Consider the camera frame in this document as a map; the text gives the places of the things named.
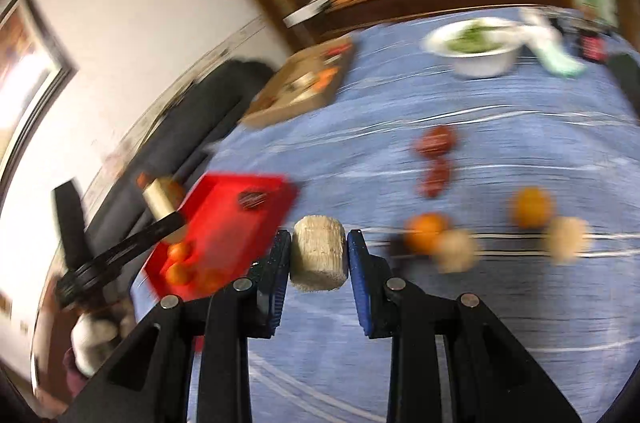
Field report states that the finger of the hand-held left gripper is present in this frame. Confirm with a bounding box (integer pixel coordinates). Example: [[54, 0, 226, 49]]
[[52, 180, 90, 271], [55, 213, 187, 306]]

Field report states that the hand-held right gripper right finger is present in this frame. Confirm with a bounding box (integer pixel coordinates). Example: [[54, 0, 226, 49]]
[[348, 229, 583, 423]]

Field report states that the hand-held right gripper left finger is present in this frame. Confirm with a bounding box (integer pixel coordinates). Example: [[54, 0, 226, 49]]
[[62, 230, 292, 423]]

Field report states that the beige foam net roll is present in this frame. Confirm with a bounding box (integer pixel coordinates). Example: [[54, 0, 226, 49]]
[[290, 215, 348, 293], [432, 229, 481, 274], [544, 216, 591, 265]]

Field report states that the red plastic tray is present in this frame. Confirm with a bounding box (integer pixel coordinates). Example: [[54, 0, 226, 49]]
[[144, 173, 300, 301]]

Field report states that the person's left forearm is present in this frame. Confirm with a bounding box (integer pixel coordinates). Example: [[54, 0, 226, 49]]
[[61, 345, 98, 399]]

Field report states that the person's left hand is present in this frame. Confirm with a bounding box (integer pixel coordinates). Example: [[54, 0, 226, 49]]
[[70, 303, 137, 379]]

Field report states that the small orange tangerine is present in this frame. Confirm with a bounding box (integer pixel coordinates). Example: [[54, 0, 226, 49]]
[[165, 264, 193, 288], [168, 242, 196, 265]]

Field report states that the brass-coloured cylinder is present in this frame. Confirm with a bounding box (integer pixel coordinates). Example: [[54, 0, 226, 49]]
[[138, 173, 187, 224]]

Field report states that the orange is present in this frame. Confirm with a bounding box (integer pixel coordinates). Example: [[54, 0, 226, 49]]
[[404, 213, 451, 255], [510, 187, 553, 230]]

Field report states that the dark red apple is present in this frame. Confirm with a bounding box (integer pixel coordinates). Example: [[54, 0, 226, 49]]
[[414, 126, 458, 158], [419, 158, 455, 200]]

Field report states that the blue striped tablecloth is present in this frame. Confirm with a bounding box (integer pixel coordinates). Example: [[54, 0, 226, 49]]
[[130, 6, 640, 423]]

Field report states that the dark sofa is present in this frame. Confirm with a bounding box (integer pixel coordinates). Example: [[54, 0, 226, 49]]
[[82, 60, 278, 264]]

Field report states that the wooden cutting board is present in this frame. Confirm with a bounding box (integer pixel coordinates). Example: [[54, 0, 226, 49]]
[[240, 40, 357, 130]]

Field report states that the white bowl with greens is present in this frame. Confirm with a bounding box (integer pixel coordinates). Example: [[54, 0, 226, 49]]
[[422, 18, 525, 79]]

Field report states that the white and green cloth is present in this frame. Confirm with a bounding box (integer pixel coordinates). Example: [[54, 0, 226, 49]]
[[517, 9, 586, 78]]

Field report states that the red can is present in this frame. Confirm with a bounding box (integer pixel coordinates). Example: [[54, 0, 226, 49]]
[[579, 28, 608, 63]]

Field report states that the framed wall picture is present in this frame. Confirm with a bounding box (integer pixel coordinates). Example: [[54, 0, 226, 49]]
[[0, 0, 80, 204]]

